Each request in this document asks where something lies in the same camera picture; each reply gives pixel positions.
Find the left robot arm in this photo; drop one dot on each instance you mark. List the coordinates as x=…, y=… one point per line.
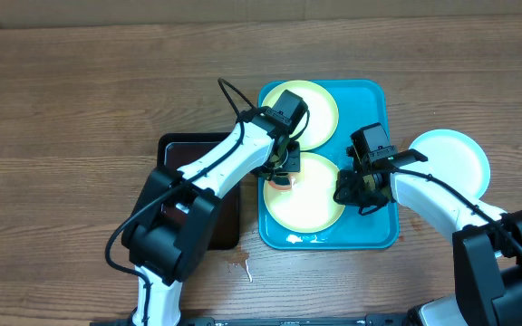
x=173, y=220

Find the light blue plate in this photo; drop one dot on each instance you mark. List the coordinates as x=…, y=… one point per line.
x=456, y=159

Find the black base frame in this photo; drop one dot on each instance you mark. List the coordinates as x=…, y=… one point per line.
x=288, y=320

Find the teal orange sponge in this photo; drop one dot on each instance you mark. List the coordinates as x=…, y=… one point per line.
x=281, y=183

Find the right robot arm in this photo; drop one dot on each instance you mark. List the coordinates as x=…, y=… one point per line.
x=486, y=241

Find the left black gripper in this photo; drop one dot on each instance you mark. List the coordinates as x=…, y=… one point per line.
x=294, y=164

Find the yellow plate top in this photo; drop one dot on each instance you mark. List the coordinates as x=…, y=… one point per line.
x=320, y=122

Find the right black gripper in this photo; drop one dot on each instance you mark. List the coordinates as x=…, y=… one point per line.
x=349, y=191

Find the teal plastic tray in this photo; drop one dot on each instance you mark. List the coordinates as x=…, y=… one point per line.
x=360, y=103

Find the yellow plate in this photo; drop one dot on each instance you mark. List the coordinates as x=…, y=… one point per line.
x=307, y=205
x=320, y=122

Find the black rectangular tray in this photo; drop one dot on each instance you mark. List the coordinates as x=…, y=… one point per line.
x=179, y=149

